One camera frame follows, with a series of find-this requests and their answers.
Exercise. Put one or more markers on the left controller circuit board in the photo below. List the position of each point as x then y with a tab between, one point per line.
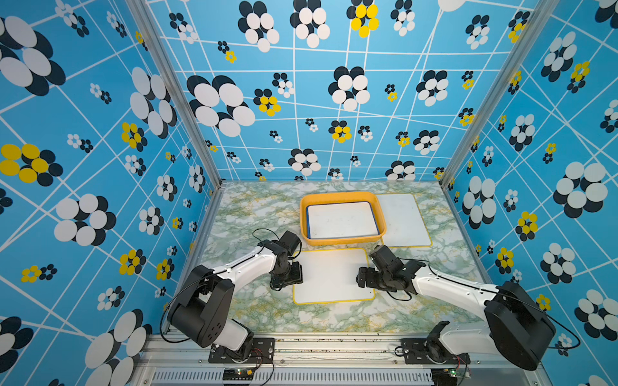
238	375

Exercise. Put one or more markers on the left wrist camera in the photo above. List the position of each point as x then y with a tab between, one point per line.
292	243

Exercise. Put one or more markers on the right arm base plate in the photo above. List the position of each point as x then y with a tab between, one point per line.
415	350

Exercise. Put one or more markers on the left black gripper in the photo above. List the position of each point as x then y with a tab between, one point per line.
298	277

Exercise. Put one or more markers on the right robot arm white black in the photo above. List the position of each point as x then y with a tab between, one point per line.
511	325

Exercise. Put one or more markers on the aluminium frame post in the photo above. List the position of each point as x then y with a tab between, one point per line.
540	15
145	23

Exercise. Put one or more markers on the right aluminium frame post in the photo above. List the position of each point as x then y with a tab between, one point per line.
540	15

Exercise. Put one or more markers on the blue framed whiteboard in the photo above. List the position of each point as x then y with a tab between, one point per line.
342	219
376	222

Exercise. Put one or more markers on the controller circuit board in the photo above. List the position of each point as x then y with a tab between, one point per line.
238	375
445	377

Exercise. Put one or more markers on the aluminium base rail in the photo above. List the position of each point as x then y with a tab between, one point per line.
322	359

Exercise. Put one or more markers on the left aluminium frame post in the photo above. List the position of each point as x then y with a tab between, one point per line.
145	23

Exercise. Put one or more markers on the right controller circuit board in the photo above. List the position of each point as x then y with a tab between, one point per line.
445	377

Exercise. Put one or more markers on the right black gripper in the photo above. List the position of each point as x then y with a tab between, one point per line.
368	277

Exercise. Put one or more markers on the yellow plastic storage box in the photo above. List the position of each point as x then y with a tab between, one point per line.
346	217

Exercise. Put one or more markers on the yellow framed whiteboard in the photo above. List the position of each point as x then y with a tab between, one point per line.
405	227
330	277

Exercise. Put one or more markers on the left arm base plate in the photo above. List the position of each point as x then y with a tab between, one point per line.
260	350

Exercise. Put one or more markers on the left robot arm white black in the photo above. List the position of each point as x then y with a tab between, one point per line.
200	310

